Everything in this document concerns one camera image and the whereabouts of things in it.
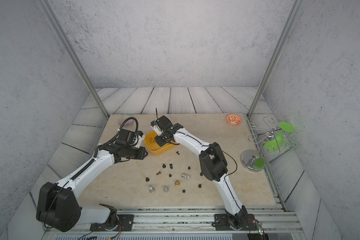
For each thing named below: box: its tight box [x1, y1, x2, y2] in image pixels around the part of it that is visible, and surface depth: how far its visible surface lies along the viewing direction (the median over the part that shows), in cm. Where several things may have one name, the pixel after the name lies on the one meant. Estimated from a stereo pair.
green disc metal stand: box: [240, 121, 295, 173], surface depth 89 cm
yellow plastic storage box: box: [144, 131, 179, 155], surface depth 95 cm
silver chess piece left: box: [148, 185, 156, 194], surface depth 84 cm
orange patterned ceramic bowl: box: [226, 113, 242, 127], surface depth 117 cm
